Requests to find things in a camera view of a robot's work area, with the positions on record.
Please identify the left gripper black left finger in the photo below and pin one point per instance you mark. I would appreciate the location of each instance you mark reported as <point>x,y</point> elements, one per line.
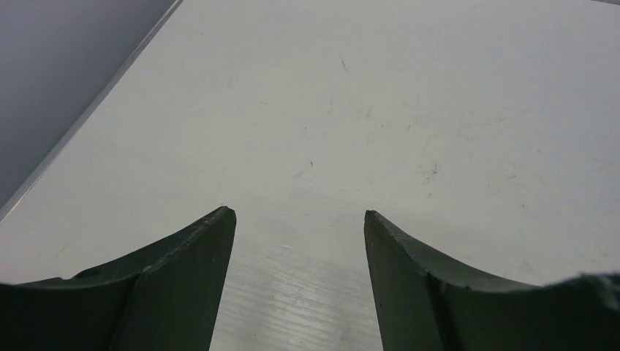
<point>164,296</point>

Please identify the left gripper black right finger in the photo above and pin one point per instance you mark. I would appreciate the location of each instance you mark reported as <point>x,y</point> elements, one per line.
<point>427,300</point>

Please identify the aluminium table edge rail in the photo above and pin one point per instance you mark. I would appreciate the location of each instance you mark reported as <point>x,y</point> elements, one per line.
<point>58,60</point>

